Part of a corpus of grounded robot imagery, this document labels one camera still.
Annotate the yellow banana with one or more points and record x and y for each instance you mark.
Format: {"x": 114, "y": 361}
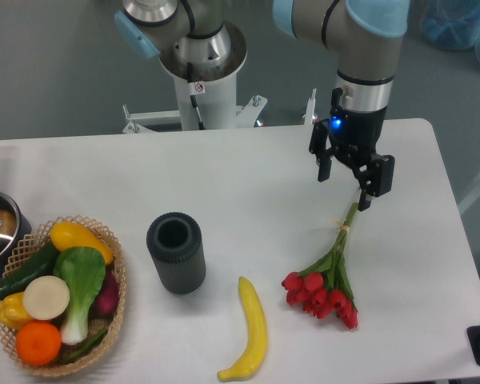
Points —
{"x": 254, "y": 354}

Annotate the blue plastic bag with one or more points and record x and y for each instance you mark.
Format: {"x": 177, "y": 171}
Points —
{"x": 452, "y": 25}

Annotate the orange fruit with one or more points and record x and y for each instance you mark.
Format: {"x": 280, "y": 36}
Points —
{"x": 38, "y": 343}

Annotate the woven wicker basket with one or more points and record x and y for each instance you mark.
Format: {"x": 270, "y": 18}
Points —
{"x": 108, "y": 325}

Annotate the yellow bell pepper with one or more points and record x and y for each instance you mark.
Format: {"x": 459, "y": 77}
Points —
{"x": 13, "y": 313}

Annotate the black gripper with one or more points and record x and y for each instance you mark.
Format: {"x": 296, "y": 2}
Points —
{"x": 353, "y": 136}

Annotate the green cucumber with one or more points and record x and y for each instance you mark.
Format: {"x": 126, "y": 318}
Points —
{"x": 40, "y": 264}

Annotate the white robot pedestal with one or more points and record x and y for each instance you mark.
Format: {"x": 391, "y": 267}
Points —
{"x": 204, "y": 72}

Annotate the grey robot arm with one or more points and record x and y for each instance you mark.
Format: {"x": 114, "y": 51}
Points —
{"x": 366, "y": 35}

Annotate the green bok choy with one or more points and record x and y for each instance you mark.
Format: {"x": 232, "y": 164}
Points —
{"x": 83, "y": 270}

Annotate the purple red onion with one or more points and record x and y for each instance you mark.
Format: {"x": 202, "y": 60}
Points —
{"x": 107, "y": 300}

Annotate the dark grey ribbed vase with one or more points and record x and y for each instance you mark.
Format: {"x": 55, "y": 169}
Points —
{"x": 174, "y": 241}

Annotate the yellow squash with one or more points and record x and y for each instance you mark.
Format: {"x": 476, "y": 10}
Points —
{"x": 65, "y": 235}

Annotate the white round onion slice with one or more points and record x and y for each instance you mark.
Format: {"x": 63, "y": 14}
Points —
{"x": 46, "y": 298}

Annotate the green chili pepper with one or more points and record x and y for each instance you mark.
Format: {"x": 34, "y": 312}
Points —
{"x": 85, "y": 348}

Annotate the red tulip bouquet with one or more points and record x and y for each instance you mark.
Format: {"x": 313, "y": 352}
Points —
{"x": 323, "y": 288}

